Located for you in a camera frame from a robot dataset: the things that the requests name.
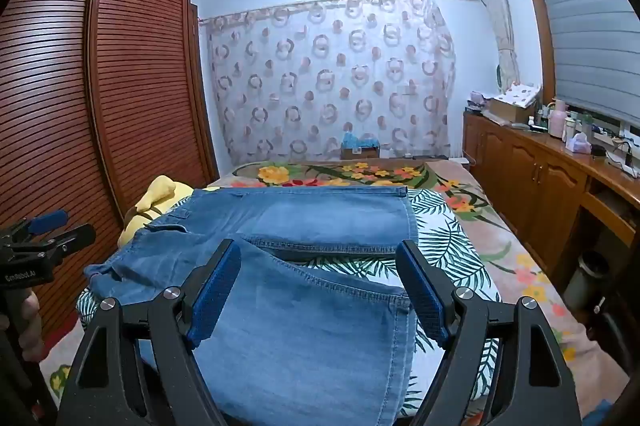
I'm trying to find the circle patterned curtain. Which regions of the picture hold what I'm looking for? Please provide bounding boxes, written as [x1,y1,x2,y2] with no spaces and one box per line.
[200,0,457,163]

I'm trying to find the blue cloth bundle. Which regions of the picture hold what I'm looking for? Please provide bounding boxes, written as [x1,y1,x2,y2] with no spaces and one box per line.
[341,131,379,150]

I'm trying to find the blue denim pants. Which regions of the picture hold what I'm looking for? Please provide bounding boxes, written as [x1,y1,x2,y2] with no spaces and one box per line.
[84,186,419,421]

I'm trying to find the wooden side cabinet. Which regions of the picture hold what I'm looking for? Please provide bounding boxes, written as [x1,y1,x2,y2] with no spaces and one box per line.
[462,111,640,288]

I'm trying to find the grey window blind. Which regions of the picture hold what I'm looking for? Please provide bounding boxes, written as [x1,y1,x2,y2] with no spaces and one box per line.
[526,0,640,128]

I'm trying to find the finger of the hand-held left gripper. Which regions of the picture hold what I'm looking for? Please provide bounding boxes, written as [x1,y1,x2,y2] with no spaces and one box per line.
[10,223,97,264]
[0,210,69,244]

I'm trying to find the pink thermos jug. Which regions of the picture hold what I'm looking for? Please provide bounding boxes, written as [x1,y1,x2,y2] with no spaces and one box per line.
[549,98,570,138]

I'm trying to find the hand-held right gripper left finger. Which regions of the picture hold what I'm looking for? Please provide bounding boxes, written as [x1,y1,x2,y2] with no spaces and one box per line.
[60,238,243,426]

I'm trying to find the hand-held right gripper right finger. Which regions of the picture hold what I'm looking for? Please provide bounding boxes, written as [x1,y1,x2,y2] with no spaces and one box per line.
[395,239,583,426]

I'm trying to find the floral blanket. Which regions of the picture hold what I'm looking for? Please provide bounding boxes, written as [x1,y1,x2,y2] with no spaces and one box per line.
[40,158,632,426]

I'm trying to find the blue denim garment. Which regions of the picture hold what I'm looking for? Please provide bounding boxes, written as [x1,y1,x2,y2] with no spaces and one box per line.
[580,398,619,426]

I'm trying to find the beige window curtain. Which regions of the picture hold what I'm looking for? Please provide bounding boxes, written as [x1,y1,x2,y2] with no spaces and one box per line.
[469,0,522,95]

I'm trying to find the cardboard box with dotted lid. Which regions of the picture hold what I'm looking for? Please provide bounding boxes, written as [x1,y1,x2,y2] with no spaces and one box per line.
[487,83,544,125]

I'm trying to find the grey trash bin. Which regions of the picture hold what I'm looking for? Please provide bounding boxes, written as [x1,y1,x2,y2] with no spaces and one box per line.
[562,251,611,312]

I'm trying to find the purple tissue box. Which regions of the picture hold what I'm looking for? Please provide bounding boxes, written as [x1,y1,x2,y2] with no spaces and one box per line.
[565,132,594,155]

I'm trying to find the yellow plush toy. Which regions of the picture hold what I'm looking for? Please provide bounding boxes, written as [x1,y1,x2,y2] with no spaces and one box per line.
[118,175,194,245]

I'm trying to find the power strip with cables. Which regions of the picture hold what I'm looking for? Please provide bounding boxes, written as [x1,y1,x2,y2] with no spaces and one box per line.
[606,140,640,178]

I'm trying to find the leaf print bed sheet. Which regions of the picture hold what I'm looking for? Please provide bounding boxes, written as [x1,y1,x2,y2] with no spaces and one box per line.
[75,187,502,418]

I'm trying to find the wooden slatted wardrobe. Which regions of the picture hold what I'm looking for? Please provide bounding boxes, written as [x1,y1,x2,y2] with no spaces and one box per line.
[0,0,219,353]

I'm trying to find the brown cardboard box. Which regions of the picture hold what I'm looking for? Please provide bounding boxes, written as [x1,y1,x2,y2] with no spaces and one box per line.
[341,146,381,161]

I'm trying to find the person's left hand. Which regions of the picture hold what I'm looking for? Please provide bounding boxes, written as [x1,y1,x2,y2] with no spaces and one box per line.
[17,290,45,357]

